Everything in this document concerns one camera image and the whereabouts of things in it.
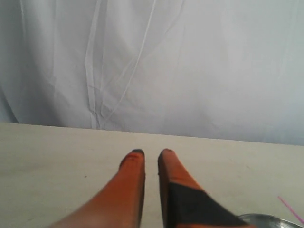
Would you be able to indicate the round stainless steel plate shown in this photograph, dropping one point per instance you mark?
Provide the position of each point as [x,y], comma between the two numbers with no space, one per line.
[267,221]

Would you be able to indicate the white fabric backdrop curtain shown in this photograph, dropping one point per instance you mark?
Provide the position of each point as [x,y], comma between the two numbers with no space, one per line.
[223,69]

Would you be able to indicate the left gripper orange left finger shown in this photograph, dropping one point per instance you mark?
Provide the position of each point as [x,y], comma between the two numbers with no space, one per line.
[118,204]

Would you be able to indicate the pink thin straw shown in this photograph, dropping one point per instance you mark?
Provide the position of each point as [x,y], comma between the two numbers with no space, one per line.
[290,209]

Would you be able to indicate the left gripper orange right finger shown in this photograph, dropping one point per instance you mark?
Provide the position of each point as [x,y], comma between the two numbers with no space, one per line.
[184,204]

